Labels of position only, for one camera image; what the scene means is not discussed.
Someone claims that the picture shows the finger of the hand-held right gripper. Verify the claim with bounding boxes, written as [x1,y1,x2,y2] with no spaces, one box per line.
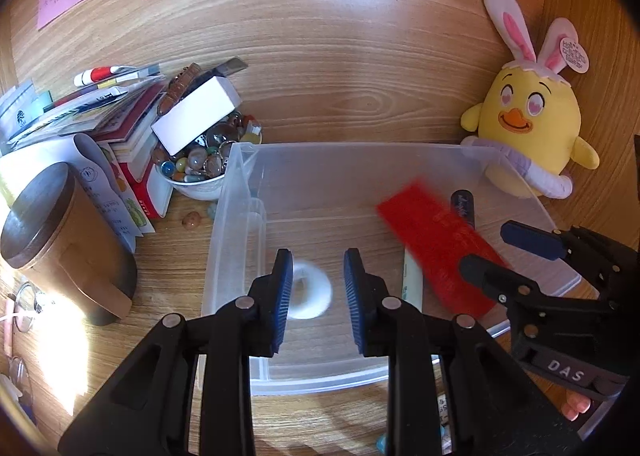
[459,255,532,307]
[500,220,574,261]

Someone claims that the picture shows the brown hair clip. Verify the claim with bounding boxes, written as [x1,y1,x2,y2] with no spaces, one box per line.
[157,63,202,117]

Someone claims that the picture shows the person's right hand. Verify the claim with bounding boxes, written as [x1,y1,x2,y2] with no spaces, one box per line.
[562,393,594,423]

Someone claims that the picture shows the eyeglasses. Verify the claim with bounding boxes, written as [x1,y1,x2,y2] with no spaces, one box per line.
[7,281,53,337]

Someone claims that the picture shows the red packet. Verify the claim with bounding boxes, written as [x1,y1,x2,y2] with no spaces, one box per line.
[376,177,511,317]

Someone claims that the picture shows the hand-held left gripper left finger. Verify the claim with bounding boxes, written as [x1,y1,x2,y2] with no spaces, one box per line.
[59,248,294,456]

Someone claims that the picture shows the white marker pen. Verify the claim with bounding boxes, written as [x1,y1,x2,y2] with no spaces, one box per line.
[100,64,161,89]

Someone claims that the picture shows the white rectangular carton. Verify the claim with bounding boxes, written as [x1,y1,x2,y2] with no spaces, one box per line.
[151,76,242,157]

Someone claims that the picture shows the white sachet with green logo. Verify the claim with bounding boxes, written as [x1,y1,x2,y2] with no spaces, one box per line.
[0,80,40,143]

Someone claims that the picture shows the white tape roll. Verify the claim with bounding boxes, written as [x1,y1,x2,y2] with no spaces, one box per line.
[287,260,333,321]

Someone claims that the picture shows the yellow chick plush toy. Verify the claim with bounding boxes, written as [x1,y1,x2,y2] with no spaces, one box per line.
[460,0,601,200]

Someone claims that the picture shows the red and white marker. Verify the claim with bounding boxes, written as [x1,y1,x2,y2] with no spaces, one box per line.
[74,64,136,86]

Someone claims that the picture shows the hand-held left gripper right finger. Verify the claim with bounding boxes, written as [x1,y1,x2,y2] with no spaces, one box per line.
[343,248,583,456]

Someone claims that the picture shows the wooden mug with dark lid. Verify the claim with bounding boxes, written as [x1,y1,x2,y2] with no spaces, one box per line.
[0,162,138,327]

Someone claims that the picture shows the clear plastic storage box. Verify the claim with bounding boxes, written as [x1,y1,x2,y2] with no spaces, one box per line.
[201,142,583,397]

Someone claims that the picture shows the stack of books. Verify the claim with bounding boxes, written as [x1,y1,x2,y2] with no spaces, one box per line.
[92,80,173,221]

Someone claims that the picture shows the blue and white booklet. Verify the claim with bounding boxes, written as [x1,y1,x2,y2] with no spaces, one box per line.
[0,376,36,429]

